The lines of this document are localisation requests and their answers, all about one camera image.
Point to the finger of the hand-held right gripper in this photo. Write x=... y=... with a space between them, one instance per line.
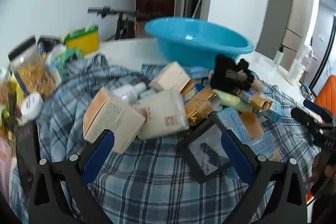
x=319 y=111
x=305 y=119

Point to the beige grey refrigerator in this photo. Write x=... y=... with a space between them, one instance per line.
x=286 y=19

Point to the black bicycle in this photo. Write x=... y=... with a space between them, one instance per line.
x=123 y=22

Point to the small cream cardboard box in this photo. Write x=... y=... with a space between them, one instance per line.
x=170 y=77

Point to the black square frame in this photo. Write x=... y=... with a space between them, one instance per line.
x=203 y=176

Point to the blue yellow box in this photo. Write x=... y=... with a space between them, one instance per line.
x=190 y=88

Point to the black hair accessory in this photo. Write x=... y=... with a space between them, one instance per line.
x=231 y=74

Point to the blue plastic basin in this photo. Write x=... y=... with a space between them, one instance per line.
x=199 y=43

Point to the long gold box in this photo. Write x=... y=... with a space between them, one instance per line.
x=258 y=102

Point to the person's right hand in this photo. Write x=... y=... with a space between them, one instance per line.
x=329 y=170

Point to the white pump bottle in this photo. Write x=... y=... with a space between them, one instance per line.
x=278 y=56

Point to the white jar with blue label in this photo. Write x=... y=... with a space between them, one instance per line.
x=31 y=106

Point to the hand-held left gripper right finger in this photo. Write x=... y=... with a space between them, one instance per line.
x=236 y=158

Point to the white plastic jug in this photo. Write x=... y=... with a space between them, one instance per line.
x=296 y=69

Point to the wide gold box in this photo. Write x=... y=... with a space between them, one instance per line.
x=200 y=108

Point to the black packet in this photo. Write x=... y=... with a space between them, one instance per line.
x=50 y=43

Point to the orange chair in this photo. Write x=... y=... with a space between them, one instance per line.
x=326 y=92

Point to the white spray bottle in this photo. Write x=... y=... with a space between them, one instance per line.
x=128 y=92

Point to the dark brown box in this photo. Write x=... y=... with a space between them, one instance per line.
x=26 y=150

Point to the clear cereal bag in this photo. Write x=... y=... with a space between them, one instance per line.
x=32 y=74

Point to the large orange white cardboard box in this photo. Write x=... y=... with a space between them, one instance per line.
x=113 y=113

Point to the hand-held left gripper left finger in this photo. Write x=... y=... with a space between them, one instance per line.
x=98 y=158

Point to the blue plaid cloth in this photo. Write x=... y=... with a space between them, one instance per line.
x=157 y=187

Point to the light blue orange box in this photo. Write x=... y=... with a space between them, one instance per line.
x=236 y=121

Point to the green patterned packet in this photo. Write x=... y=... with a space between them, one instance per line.
x=63 y=58

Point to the small light blue box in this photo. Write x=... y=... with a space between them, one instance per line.
x=275 y=108

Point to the pale green tube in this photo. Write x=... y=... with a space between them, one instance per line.
x=233 y=102

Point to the yellow container with green rim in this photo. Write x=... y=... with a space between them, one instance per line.
x=82 y=41

